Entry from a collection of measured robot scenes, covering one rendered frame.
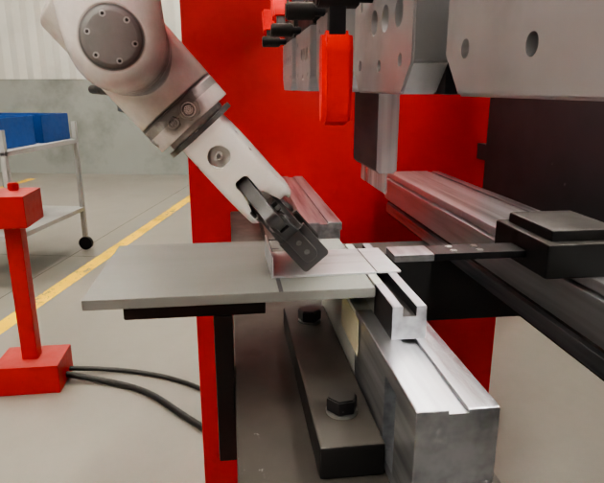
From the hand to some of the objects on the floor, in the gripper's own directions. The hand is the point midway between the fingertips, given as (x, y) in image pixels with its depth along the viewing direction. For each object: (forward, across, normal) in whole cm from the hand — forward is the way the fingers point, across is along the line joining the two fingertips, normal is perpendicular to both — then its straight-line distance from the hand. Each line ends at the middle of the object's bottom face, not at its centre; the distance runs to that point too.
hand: (302, 241), depth 59 cm
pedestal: (+19, -166, -135) cm, 215 cm away
